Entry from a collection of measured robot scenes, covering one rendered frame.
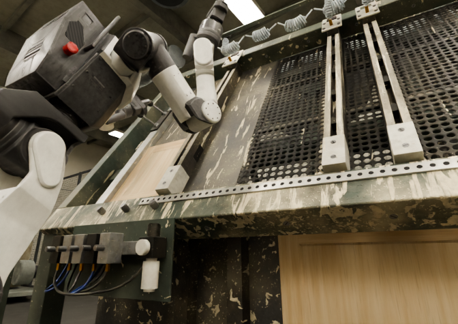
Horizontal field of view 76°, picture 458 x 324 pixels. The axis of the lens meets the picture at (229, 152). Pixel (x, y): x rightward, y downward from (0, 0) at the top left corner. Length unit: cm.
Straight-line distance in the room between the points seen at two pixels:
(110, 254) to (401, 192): 81
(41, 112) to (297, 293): 89
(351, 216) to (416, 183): 16
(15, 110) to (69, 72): 17
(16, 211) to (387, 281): 96
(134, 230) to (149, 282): 21
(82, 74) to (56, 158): 25
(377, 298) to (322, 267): 16
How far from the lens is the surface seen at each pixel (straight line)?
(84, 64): 96
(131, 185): 136
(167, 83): 94
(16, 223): 84
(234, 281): 107
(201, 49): 108
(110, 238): 100
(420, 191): 75
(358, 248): 98
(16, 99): 87
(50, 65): 92
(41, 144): 84
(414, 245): 98
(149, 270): 93
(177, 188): 110
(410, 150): 82
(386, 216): 78
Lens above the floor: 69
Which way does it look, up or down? 20 degrees up
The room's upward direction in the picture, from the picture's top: straight up
